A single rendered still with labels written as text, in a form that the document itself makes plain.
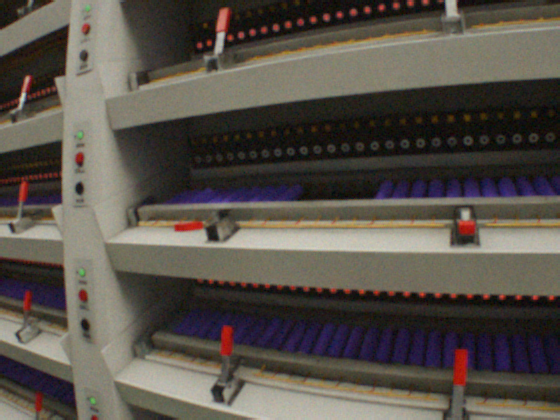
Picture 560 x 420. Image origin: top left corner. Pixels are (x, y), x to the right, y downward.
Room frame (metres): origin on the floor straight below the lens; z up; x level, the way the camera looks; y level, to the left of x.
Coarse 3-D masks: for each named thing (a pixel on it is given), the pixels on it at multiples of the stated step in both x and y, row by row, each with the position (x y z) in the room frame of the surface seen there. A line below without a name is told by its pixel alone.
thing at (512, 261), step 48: (144, 192) 0.60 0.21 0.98; (144, 240) 0.50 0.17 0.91; (192, 240) 0.47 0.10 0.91; (240, 240) 0.45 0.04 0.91; (288, 240) 0.43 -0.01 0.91; (336, 240) 0.41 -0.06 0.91; (384, 240) 0.39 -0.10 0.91; (432, 240) 0.37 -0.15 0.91; (480, 240) 0.35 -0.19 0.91; (528, 240) 0.33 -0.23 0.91; (336, 288) 0.41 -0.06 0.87; (384, 288) 0.38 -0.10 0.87; (432, 288) 0.36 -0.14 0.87; (480, 288) 0.35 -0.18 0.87; (528, 288) 0.33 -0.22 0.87
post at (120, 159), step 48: (144, 0) 0.59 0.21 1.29; (192, 0) 0.70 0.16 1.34; (96, 48) 0.53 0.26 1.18; (144, 48) 0.59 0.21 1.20; (96, 96) 0.53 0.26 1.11; (96, 144) 0.53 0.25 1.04; (144, 144) 0.60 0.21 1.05; (96, 192) 0.53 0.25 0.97; (96, 240) 0.53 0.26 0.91; (96, 288) 0.53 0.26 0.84; (144, 288) 0.59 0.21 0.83; (96, 336) 0.54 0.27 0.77; (96, 384) 0.54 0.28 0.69
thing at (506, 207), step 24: (144, 216) 0.55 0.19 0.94; (168, 216) 0.53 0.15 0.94; (192, 216) 0.52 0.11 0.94; (240, 216) 0.49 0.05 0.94; (264, 216) 0.47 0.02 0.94; (288, 216) 0.46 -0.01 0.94; (312, 216) 0.45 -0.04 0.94; (336, 216) 0.44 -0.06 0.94; (360, 216) 0.43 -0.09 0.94; (384, 216) 0.42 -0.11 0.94; (408, 216) 0.41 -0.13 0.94; (432, 216) 0.39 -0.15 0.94; (480, 216) 0.38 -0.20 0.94; (504, 216) 0.37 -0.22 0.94; (528, 216) 0.36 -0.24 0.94; (552, 216) 0.35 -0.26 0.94
